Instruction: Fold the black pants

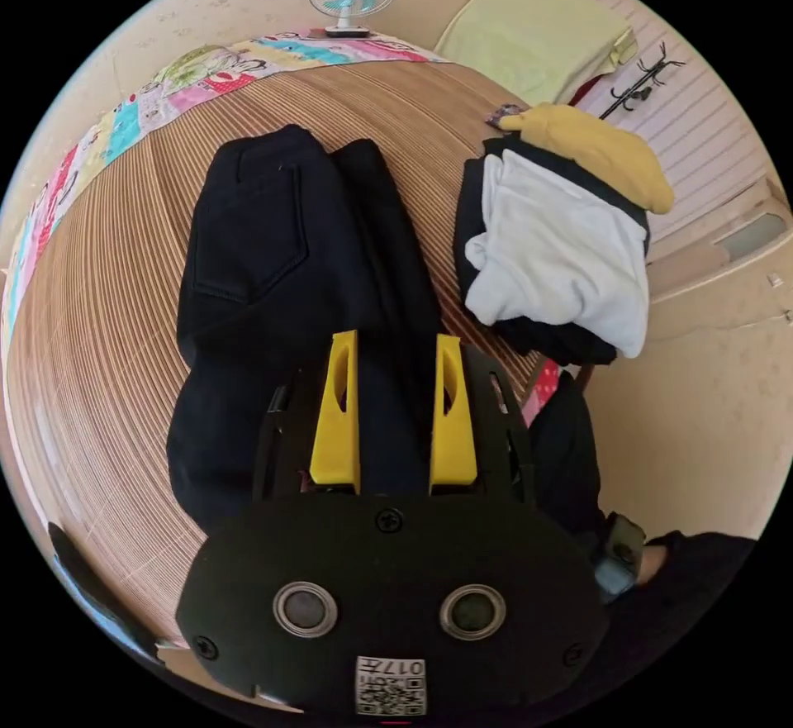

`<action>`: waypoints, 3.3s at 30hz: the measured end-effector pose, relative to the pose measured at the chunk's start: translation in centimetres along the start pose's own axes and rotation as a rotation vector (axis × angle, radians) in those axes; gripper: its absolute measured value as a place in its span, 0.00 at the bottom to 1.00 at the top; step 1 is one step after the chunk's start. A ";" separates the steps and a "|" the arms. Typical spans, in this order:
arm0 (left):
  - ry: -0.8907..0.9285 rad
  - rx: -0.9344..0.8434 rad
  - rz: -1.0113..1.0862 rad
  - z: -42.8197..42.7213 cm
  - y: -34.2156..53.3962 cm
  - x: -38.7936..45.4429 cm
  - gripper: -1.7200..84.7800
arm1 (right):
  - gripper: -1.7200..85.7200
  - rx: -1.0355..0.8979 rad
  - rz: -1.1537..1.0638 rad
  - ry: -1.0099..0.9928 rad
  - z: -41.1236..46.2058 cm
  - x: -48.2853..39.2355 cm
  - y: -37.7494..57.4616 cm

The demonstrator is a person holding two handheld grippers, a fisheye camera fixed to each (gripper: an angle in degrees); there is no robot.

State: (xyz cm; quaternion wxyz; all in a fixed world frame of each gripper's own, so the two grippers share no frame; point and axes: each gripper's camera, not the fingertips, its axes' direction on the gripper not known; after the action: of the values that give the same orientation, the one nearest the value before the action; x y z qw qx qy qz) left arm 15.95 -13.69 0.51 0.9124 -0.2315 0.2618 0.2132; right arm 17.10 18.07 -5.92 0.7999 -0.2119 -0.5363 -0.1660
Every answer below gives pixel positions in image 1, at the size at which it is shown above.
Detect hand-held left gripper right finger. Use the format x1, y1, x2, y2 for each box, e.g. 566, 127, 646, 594
429, 333, 479, 486

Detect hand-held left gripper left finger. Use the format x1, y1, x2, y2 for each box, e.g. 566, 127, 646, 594
309, 331, 362, 486

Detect black pants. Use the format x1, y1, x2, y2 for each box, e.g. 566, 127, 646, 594
165, 122, 449, 538

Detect person's left forearm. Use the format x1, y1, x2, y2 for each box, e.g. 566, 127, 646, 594
589, 511, 764, 686

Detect person's body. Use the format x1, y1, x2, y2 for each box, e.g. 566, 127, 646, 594
526, 368, 611, 540

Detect pile of clothes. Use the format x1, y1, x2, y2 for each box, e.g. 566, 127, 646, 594
452, 102, 677, 368

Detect black coat rack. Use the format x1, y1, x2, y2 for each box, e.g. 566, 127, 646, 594
596, 42, 688, 121

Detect pale green cloth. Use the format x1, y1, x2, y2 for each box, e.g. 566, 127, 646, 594
433, 0, 639, 107

